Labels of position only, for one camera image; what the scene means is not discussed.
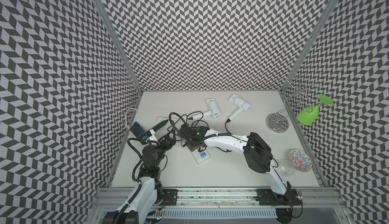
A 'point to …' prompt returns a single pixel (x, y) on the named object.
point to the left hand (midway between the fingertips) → (171, 133)
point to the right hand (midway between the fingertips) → (194, 143)
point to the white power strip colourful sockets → (200, 156)
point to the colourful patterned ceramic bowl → (300, 160)
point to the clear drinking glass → (287, 167)
